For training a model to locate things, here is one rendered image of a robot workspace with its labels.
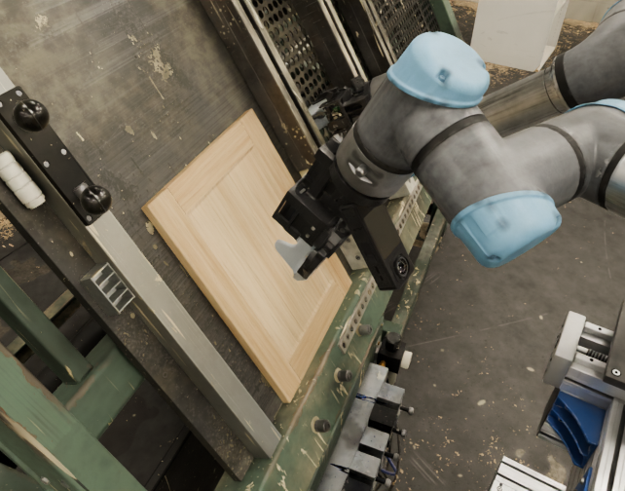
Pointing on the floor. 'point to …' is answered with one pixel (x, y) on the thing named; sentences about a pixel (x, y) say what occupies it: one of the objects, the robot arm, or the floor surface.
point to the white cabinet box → (518, 31)
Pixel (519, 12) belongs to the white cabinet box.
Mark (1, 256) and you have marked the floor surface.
